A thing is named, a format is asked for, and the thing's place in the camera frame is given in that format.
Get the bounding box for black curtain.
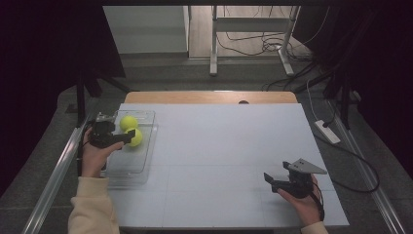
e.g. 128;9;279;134
292;0;413;180
0;0;127;198

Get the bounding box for white power strip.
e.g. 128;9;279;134
314;119;342;145

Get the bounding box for white cable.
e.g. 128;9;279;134
305;79;321;122

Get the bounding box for yellow tennis ball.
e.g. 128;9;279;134
119;115;139;133
126;127;144;148

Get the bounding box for white desk frame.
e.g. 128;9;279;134
208;5;302;78

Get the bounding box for person's left hand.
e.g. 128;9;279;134
80;127;126;179

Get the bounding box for black metal stand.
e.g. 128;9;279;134
322;62;357;131
75;67;132;129

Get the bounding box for tangled floor cables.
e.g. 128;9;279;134
215;5;335;94

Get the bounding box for clear plastic container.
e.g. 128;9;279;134
103;109;160;190

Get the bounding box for person's right hand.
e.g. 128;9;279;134
276;175;326;228

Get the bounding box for white cabinet panel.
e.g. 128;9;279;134
102;5;190;55

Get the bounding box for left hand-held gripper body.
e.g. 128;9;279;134
88;111;127;150

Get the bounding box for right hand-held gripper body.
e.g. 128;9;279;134
271;157;328;200

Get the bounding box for aluminium floor rail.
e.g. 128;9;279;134
325;98;407;234
20;111;94;234

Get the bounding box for black power cable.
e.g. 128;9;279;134
313;120;381;195

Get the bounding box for wooden table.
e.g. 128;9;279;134
124;91;299;105

